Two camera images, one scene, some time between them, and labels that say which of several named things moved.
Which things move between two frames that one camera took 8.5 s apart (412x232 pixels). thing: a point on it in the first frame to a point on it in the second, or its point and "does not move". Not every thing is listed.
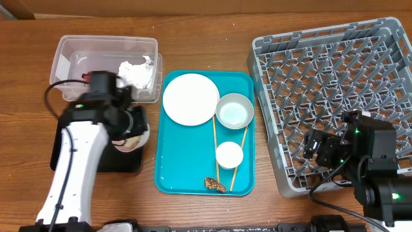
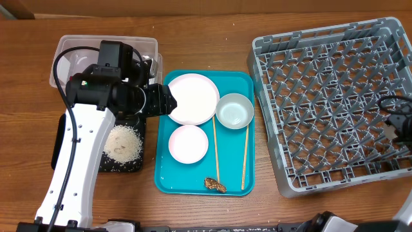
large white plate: [190, 99] does not move
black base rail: [327, 223] does not move
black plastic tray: [113, 160] does not move
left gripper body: [133, 123] to [156, 102]
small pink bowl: [132, 143] to [188, 144]
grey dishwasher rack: [306, 80] does not move
